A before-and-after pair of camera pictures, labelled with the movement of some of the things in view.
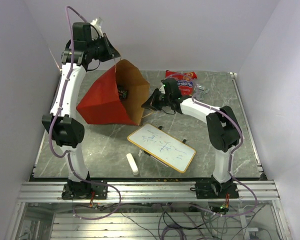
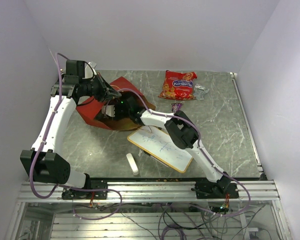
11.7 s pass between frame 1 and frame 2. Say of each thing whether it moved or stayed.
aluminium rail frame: stayed
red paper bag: moved
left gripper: moved
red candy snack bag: stayed
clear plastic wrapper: stayed
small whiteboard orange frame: stayed
